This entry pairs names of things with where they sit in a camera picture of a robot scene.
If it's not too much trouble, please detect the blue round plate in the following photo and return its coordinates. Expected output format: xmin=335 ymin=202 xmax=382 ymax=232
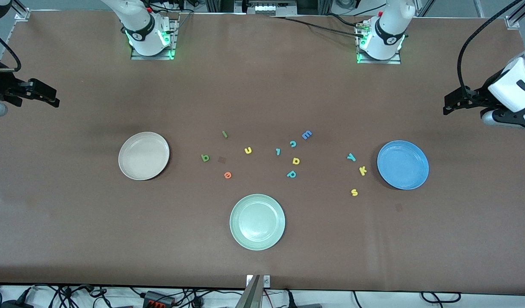
xmin=377 ymin=140 xmax=430 ymax=190

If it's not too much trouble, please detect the beige brown round plate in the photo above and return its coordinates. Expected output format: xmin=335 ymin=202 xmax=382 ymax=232
xmin=118 ymin=131 xmax=170 ymax=181

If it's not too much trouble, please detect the brown table cover mat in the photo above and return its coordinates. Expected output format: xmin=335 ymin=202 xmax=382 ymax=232
xmin=0 ymin=9 xmax=525 ymax=296

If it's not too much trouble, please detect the grey metal control box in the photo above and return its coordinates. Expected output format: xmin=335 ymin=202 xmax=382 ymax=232
xmin=235 ymin=0 xmax=298 ymax=17

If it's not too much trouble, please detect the black orange power adapter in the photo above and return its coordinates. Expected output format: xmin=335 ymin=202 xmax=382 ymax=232
xmin=142 ymin=291 xmax=176 ymax=307

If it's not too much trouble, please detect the pale green round plate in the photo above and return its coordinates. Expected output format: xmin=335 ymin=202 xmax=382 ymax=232
xmin=229 ymin=194 xmax=286 ymax=251

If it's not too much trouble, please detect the aluminium frame post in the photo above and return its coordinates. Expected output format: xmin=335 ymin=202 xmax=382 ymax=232
xmin=505 ymin=0 xmax=525 ymax=30
xmin=12 ymin=0 xmax=31 ymax=21

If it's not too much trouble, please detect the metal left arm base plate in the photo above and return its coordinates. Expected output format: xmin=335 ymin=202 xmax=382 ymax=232
xmin=357 ymin=19 xmax=402 ymax=65

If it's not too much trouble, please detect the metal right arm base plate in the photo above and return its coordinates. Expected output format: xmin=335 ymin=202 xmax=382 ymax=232
xmin=131 ymin=17 xmax=179 ymax=61

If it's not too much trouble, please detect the black cable across mat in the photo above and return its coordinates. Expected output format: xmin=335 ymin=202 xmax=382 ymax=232
xmin=269 ymin=14 xmax=368 ymax=39

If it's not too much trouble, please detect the black plug with cable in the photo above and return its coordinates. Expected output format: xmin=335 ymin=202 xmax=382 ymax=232
xmin=286 ymin=290 xmax=323 ymax=308

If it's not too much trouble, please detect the small white bracket plate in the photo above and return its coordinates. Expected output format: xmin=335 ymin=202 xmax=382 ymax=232
xmin=246 ymin=275 xmax=271 ymax=288

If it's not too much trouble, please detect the grey metal mount bar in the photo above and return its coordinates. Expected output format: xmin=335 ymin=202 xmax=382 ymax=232
xmin=236 ymin=275 xmax=263 ymax=308

